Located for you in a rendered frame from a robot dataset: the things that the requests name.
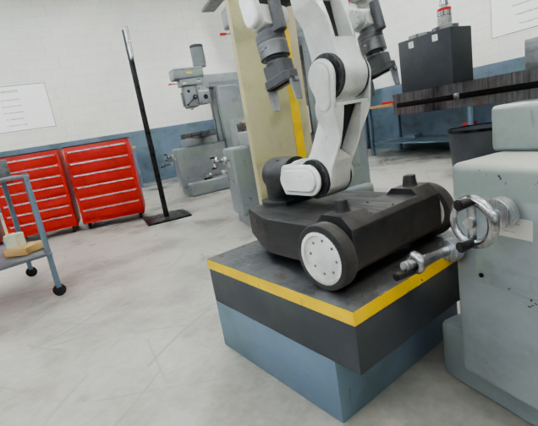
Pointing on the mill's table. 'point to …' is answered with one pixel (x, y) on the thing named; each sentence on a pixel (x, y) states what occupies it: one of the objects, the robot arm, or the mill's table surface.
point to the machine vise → (535, 57)
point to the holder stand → (436, 57)
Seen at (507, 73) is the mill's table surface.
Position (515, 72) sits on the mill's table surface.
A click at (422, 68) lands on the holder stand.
